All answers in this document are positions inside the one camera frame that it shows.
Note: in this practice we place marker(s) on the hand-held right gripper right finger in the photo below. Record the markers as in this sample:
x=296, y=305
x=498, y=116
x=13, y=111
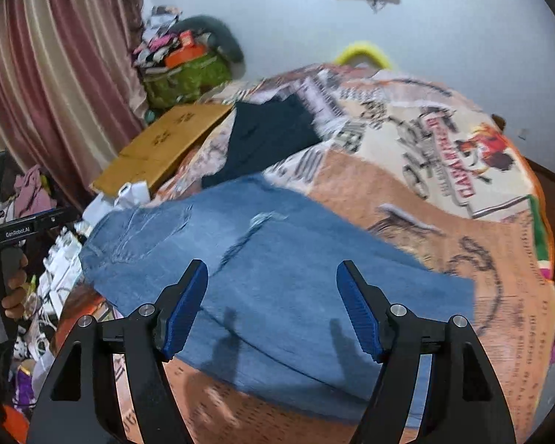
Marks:
x=360, y=314

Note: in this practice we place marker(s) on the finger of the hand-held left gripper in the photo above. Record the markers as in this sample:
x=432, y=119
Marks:
x=51, y=218

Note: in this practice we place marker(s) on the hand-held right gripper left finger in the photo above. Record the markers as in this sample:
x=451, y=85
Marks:
x=182, y=314

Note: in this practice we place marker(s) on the blue jeans pants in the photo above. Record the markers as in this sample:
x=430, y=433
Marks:
x=282, y=277

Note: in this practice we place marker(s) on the dark folded pants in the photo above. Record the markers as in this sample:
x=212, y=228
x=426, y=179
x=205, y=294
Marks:
x=268, y=138

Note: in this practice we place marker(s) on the person's left hand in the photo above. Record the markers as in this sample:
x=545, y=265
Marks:
x=15, y=296

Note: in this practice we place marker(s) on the pink cloth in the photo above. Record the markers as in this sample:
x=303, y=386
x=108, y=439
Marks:
x=32, y=192

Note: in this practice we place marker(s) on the printed blanket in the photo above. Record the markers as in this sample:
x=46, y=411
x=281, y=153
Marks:
x=421, y=203

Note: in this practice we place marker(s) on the wooden lap desk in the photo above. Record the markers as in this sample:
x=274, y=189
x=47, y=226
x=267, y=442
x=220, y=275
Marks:
x=166, y=141

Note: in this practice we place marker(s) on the striped pink gold curtain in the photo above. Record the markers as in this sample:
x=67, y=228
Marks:
x=51, y=64

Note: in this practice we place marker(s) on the green patterned storage box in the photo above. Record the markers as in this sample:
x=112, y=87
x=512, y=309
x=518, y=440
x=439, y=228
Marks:
x=185, y=81

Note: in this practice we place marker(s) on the orange box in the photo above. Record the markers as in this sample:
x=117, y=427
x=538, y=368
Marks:
x=182, y=57

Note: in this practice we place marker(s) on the pile of clothes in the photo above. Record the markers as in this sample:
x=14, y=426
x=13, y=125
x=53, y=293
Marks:
x=159, y=37

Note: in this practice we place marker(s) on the grey plush pillow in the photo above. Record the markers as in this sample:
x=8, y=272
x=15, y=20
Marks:
x=222, y=34

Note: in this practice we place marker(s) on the yellow foam tube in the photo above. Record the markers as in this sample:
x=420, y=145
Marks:
x=363, y=50

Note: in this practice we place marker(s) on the wooden bed post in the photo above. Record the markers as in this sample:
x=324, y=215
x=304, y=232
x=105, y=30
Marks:
x=499, y=122

